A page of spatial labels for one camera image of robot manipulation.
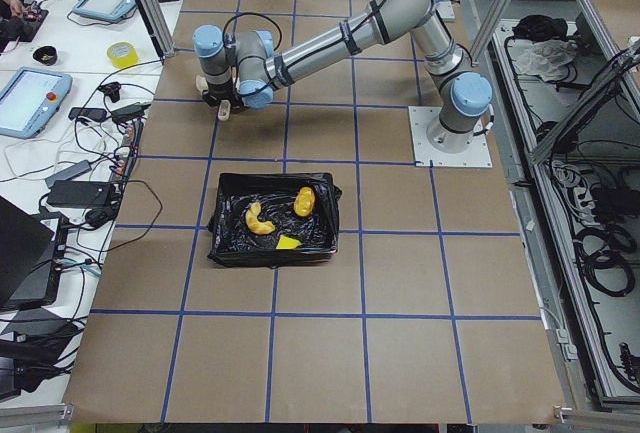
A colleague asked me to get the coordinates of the black cable coil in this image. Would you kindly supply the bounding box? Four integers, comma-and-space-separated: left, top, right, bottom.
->
574, 232, 636, 299

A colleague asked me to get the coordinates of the black laptop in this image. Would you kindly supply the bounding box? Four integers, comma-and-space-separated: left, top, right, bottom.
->
1, 199, 69, 312

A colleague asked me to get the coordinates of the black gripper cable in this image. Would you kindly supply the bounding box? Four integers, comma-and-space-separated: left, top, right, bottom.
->
222, 11, 284, 64

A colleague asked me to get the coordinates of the black bag lined bin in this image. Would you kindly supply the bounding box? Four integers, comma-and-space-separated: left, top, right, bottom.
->
208, 172, 341, 268

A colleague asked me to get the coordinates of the blue teach pendant far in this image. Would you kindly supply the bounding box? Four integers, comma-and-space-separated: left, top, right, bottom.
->
72, 0, 137, 23

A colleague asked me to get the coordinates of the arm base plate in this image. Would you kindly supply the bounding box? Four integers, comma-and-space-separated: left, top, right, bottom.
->
436, 0, 456, 22
408, 106, 493, 168

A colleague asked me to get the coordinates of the yellow ball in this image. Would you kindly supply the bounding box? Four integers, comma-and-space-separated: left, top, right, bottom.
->
293, 186, 316, 218

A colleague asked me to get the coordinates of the black power adapter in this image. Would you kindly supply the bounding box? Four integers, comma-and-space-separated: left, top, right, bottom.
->
47, 180, 115, 208

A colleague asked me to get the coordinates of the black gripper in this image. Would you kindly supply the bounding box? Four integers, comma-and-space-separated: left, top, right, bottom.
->
206, 80, 246, 113

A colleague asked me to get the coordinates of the aluminium frame post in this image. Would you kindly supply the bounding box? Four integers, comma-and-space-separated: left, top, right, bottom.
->
135, 0, 175, 59

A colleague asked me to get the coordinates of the cream crescent bread piece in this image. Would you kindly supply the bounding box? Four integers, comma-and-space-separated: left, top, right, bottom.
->
245, 202, 276, 235

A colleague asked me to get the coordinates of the blue teach pendant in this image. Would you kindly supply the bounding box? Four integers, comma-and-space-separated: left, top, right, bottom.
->
72, 0, 137, 23
1, 67, 73, 139

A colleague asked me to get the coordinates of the yellow tape roll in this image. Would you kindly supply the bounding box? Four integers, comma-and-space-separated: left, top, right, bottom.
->
106, 41, 139, 69

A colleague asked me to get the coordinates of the yellow sponge piece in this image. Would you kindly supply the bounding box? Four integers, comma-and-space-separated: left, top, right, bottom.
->
276, 235, 302, 250

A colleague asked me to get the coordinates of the white crumpled cloth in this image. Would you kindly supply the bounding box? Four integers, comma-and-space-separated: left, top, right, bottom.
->
514, 39, 578, 82

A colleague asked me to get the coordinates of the blue teach pendant near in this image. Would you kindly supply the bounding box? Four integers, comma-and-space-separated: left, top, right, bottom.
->
1, 67, 73, 139

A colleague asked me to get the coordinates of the beige plastic dustpan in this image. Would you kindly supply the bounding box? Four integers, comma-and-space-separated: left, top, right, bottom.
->
195, 75, 231, 121

